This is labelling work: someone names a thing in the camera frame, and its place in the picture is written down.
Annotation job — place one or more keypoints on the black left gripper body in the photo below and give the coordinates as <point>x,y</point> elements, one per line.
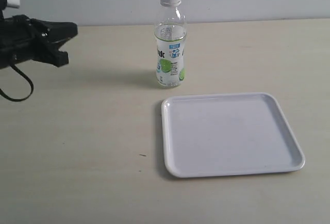
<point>17,40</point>

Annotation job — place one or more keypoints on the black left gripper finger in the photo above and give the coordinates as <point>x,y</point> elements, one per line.
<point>49,54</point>
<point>57,33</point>

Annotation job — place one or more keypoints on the clear plastic drink bottle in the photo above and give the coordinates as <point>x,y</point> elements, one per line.
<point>170,32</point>

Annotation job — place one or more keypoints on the white plastic tray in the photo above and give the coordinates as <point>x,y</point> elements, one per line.
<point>219,135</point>

